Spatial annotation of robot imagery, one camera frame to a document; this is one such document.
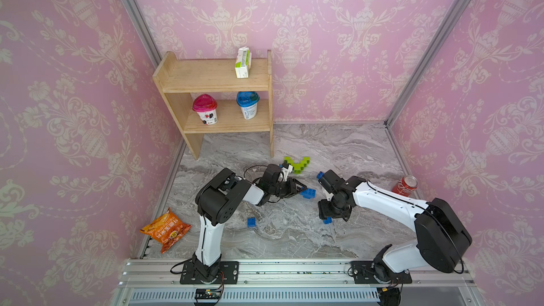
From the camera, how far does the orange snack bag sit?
79 centimetres

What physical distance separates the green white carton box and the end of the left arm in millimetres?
355

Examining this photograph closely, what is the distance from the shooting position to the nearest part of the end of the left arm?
2.60 feet

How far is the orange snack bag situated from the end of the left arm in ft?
1.16
